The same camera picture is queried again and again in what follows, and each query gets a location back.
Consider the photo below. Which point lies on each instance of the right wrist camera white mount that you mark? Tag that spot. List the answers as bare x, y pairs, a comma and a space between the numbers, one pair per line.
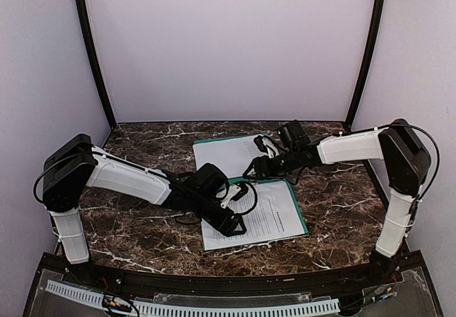
292, 136

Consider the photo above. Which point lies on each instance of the black frame post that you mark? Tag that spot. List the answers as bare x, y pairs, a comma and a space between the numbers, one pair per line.
86, 30
371, 39

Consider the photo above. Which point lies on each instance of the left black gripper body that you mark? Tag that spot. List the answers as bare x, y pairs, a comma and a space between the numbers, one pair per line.
225, 222

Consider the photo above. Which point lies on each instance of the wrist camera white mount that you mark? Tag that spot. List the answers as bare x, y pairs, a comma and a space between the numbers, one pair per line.
213, 184
292, 136

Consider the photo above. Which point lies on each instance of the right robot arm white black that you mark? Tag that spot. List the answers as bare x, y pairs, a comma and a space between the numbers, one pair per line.
406, 159

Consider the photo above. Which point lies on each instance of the white paper sheet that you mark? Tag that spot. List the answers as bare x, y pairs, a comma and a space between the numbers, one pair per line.
231, 155

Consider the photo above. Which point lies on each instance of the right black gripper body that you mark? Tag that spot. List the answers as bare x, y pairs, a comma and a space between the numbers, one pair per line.
263, 164

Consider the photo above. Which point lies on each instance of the right black frame post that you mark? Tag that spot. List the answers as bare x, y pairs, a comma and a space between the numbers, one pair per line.
371, 39

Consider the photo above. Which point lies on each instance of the white slotted cable duct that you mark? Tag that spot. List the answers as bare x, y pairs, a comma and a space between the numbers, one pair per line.
177, 305

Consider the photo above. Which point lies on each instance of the green plastic folder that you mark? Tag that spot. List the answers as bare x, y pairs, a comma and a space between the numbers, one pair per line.
270, 209

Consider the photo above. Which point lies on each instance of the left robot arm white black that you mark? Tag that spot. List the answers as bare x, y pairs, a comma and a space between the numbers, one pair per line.
79, 166

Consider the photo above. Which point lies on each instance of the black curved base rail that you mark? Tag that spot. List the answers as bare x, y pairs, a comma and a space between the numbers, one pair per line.
339, 282

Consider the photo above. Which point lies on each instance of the left black frame post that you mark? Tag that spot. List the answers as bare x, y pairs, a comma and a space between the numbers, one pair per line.
86, 30

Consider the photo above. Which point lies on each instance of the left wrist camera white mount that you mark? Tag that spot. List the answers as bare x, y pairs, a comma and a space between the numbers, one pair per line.
213, 184

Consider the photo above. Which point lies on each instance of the printed paper sheet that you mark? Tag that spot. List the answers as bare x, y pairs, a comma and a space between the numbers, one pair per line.
277, 216

